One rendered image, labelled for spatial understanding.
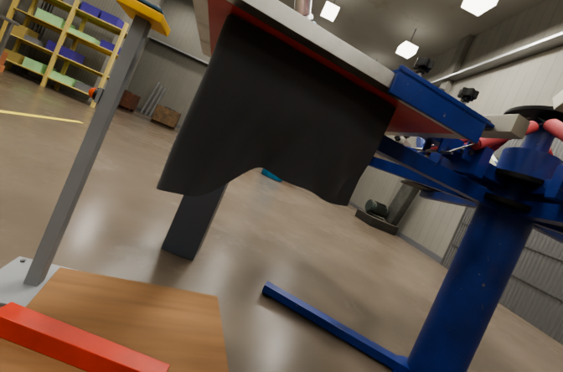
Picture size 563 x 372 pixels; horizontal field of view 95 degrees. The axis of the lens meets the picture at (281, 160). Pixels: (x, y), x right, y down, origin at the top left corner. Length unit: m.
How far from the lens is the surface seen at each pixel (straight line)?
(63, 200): 1.07
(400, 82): 0.68
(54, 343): 0.96
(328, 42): 0.62
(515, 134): 0.89
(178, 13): 13.32
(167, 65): 12.70
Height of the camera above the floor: 0.71
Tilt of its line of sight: 1 degrees down
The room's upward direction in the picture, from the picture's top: 24 degrees clockwise
